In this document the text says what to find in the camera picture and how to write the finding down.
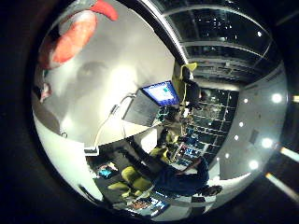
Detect laptop cable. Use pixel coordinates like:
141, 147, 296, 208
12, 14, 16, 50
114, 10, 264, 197
93, 94, 136, 147

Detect open laptop computer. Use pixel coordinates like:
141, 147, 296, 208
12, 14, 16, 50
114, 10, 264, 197
121, 79, 181, 128

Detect yellow-green chair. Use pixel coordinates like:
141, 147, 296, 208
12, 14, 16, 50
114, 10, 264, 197
107, 165, 154, 199

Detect orange plush donut toy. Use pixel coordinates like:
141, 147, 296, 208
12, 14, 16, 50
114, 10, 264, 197
39, 0, 120, 70

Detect person in dark clothes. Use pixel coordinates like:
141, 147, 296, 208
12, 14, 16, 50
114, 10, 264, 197
122, 139, 223, 198

